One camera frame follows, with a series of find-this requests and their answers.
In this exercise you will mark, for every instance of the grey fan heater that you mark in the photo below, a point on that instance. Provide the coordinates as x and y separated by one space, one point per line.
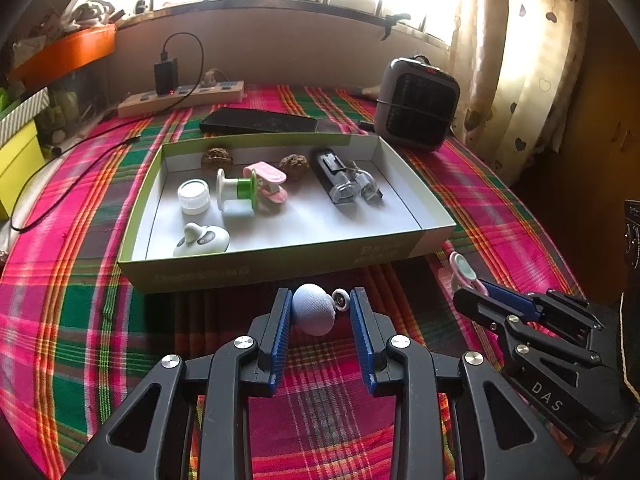
417 105

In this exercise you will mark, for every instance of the yellow-green box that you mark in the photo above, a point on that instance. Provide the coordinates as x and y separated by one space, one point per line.
17 165

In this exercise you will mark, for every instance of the white panda-shaped massager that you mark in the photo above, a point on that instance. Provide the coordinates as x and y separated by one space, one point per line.
200 241

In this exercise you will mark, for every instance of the black smartphone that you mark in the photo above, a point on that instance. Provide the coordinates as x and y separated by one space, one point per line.
260 121

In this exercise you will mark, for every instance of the white power strip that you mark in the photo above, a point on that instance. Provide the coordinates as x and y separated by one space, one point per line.
180 99

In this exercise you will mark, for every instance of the dark device with clear dome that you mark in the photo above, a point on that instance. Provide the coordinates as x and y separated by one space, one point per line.
369 186

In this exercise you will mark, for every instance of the orange box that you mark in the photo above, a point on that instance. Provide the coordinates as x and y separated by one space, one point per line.
65 55

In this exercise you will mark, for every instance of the black window latch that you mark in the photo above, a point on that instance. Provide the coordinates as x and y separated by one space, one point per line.
392 22

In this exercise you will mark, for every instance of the plaid blanket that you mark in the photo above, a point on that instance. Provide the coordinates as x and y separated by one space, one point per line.
75 310

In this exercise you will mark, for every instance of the green striped box lid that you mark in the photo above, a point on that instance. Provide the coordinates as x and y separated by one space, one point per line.
22 110

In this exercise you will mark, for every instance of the pale green jar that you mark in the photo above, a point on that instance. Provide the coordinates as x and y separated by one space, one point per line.
62 105

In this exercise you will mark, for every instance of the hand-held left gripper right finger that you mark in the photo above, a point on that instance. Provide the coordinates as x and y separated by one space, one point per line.
362 340

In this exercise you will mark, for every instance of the pink clip with grey pad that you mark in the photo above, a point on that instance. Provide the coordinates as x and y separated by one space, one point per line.
270 185

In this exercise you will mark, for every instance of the white green spool massager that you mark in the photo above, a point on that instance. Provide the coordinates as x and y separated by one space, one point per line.
235 187

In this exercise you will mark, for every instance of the white plug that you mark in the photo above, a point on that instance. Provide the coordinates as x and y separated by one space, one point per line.
213 78

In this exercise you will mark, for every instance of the light blue fabric ball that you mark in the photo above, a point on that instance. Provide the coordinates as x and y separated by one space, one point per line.
312 310

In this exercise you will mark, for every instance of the brown wooden cabinet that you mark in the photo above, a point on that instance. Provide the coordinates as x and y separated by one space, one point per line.
605 135

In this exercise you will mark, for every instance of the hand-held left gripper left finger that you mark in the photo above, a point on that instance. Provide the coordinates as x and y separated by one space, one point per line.
280 340

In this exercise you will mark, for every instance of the heart-patterned curtain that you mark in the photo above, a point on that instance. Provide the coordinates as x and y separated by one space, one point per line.
525 85

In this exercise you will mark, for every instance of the white crumpled clutter pile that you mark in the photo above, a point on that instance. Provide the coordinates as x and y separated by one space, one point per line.
75 7

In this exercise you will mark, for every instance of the brown walnut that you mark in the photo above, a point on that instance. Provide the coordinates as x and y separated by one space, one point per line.
217 158
294 164

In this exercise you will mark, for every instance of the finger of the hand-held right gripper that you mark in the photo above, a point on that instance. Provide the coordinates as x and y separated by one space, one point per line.
505 297
480 307

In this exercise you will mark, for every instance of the black device with clear cap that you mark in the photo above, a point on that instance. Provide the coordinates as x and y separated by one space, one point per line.
330 172

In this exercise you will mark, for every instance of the small white jar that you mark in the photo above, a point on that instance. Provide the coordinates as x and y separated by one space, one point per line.
194 196

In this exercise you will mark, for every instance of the green white cardboard box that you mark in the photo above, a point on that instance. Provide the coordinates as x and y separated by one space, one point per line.
310 225

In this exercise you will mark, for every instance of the black charger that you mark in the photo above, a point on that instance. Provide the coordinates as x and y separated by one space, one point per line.
166 76

